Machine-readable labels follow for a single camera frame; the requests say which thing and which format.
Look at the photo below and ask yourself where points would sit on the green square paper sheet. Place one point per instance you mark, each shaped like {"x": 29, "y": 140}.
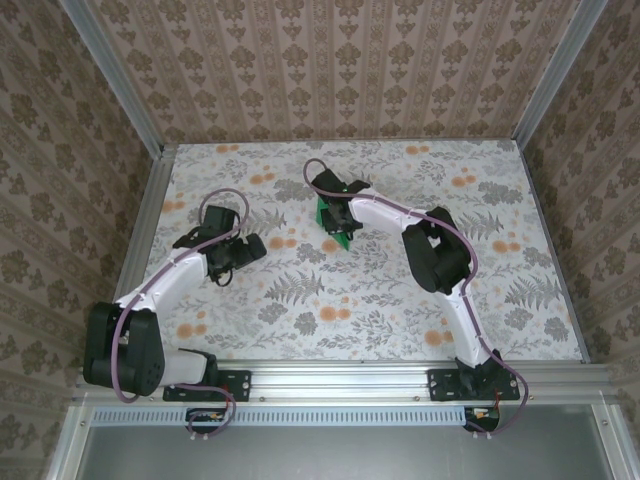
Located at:
{"x": 345, "y": 242}

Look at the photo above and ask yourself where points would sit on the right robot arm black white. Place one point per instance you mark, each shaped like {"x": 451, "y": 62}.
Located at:
{"x": 440, "y": 250}

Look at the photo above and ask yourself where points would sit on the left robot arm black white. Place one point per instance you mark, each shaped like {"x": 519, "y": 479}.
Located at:
{"x": 140, "y": 345}

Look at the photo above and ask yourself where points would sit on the floral table cover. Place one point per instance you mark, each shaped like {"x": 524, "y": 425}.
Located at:
{"x": 350, "y": 310}

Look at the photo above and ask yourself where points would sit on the grey metal panel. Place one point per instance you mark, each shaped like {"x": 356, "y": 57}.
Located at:
{"x": 325, "y": 455}

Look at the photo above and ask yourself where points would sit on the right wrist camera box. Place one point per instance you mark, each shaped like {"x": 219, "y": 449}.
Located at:
{"x": 327, "y": 182}

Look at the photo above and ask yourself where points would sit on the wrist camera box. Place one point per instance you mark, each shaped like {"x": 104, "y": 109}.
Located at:
{"x": 327, "y": 182}
{"x": 220, "y": 219}

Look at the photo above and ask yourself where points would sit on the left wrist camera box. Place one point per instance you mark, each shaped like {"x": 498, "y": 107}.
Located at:
{"x": 220, "y": 219}

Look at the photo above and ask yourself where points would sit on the aluminium left side rail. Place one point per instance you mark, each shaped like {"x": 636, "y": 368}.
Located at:
{"x": 150, "y": 215}

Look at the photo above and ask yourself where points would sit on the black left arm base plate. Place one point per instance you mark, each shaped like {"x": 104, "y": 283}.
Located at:
{"x": 235, "y": 385}

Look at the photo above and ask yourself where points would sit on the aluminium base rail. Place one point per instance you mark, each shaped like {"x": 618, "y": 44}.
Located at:
{"x": 340, "y": 382}

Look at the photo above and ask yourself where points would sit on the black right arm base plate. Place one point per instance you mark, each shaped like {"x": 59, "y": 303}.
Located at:
{"x": 442, "y": 385}

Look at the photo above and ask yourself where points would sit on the aluminium right side rail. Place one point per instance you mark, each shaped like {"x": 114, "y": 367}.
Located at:
{"x": 555, "y": 240}

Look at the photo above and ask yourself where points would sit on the aluminium left frame post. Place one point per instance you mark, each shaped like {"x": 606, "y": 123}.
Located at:
{"x": 112, "y": 75}

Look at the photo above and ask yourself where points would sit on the aluminium frame post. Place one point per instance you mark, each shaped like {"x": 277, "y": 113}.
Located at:
{"x": 555, "y": 75}
{"x": 112, "y": 75}

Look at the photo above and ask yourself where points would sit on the aluminium right frame post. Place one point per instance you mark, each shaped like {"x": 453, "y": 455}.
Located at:
{"x": 555, "y": 75}

